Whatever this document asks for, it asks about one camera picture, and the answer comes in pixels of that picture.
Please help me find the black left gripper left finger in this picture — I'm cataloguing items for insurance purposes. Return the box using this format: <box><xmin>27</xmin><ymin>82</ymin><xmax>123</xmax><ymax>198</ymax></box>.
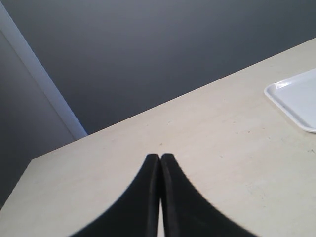
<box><xmin>72</xmin><ymin>154</ymin><xmax>161</xmax><ymax>237</ymax></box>

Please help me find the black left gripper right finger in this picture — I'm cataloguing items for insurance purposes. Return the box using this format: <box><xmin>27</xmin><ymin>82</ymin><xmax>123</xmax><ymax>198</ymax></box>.
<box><xmin>160</xmin><ymin>153</ymin><xmax>249</xmax><ymax>237</ymax></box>

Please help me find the white rectangular plastic tray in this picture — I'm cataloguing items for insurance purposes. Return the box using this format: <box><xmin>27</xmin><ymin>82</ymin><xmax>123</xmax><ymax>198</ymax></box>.
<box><xmin>264</xmin><ymin>69</ymin><xmax>316</xmax><ymax>133</ymax></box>

